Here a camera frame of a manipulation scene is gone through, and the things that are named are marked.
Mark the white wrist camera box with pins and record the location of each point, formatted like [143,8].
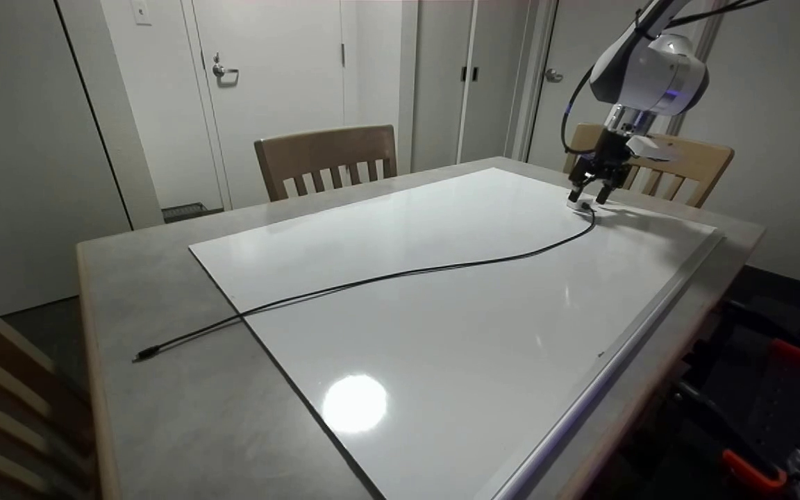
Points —
[653,148]

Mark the white whiteboard with metal rail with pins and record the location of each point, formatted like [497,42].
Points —
[464,351]

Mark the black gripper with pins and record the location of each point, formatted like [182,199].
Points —
[604,156]

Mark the white wall switch plate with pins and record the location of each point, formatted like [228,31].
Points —
[143,15]

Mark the silver round door knob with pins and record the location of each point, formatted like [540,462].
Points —
[554,76]

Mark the white door with round knob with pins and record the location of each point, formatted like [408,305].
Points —
[594,30]

